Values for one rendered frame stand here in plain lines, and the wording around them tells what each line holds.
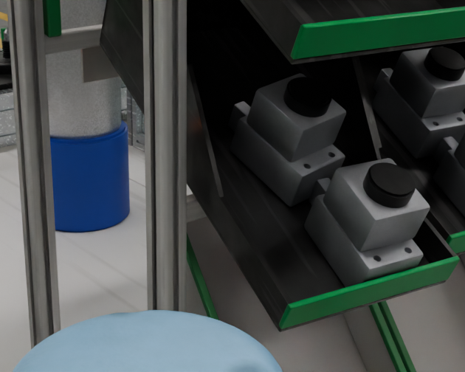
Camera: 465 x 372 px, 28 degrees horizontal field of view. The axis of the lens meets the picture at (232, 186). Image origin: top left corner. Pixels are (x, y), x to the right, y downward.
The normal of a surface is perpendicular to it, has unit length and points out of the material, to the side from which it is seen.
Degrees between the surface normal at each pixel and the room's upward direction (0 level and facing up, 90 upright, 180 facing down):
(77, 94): 90
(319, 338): 45
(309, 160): 25
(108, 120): 90
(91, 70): 90
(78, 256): 0
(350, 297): 115
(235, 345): 0
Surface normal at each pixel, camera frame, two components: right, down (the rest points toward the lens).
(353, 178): 0.23, -0.70
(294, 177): -0.73, 0.33
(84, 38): 0.66, 0.29
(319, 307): 0.46, 0.69
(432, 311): 0.38, -0.43
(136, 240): 0.02, -0.93
